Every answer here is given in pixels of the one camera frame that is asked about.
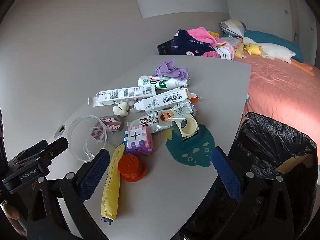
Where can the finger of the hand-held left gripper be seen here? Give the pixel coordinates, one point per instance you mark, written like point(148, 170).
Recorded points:
point(41, 143)
point(58, 145)

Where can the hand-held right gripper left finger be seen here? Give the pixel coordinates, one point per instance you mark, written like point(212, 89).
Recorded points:
point(96, 172)

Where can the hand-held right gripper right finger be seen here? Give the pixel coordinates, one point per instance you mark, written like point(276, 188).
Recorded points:
point(226, 173)

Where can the clear plastic cup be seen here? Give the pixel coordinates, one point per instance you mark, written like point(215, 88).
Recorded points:
point(75, 140)

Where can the yellow long packet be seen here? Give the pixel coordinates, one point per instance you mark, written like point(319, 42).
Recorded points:
point(111, 187)

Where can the orange round lid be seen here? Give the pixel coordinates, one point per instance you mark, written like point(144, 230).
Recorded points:
point(131, 167)

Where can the teal tape dispenser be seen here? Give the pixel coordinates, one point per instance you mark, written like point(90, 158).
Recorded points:
point(190, 150)

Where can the black trash bag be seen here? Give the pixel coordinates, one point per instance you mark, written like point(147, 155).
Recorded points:
point(262, 140)

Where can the pink patterned wrapper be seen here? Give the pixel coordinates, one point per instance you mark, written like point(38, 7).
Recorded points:
point(112, 125)

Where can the pastel foam puzzle cube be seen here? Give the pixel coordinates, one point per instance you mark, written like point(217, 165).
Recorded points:
point(136, 140)

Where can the cream tape roll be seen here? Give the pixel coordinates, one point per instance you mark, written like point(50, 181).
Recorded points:
point(187, 127)

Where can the white tissue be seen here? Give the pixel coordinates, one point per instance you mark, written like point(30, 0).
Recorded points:
point(120, 110)

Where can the cardboard bin box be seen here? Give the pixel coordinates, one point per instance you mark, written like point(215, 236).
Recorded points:
point(295, 163)

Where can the silver snack wrapper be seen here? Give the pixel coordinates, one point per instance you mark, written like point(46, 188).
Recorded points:
point(155, 122)

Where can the long white carton box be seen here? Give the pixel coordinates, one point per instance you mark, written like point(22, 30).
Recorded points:
point(122, 95)

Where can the white and orange carton box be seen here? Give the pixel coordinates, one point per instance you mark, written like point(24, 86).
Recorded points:
point(162, 100)

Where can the white plastic milk bottle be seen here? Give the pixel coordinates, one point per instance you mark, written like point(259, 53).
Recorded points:
point(160, 82)

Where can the purple plastic bag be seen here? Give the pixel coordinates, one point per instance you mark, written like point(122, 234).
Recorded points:
point(170, 70)

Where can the person's left hand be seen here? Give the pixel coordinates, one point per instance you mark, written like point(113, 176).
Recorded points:
point(11, 212)

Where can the white cartoon plush toy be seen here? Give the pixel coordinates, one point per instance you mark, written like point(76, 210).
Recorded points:
point(247, 98)

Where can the bed with pink sheet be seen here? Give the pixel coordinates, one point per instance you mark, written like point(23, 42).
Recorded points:
point(275, 90)

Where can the pink white printed blanket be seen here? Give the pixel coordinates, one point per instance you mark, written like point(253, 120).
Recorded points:
point(226, 50)

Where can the yellow long plush toy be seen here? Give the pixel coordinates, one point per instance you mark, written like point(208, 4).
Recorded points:
point(238, 50)

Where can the yellow duck plush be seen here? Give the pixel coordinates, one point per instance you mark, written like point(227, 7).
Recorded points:
point(253, 48)

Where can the white goose plush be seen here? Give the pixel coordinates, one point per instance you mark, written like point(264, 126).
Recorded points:
point(275, 51)

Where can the light blue small pillow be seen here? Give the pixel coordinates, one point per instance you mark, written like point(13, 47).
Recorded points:
point(231, 38)

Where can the navy and pink fleece pajamas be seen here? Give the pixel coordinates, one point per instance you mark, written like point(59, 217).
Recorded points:
point(185, 45)

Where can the yellow plush cloth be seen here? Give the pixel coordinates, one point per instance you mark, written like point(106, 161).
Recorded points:
point(213, 34)

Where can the black box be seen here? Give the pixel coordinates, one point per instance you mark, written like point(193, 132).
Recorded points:
point(165, 47)

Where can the teal pillow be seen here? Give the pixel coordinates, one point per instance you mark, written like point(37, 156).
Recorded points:
point(275, 40)

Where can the checked patchwork pillow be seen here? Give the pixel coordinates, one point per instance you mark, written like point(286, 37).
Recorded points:
point(232, 27)

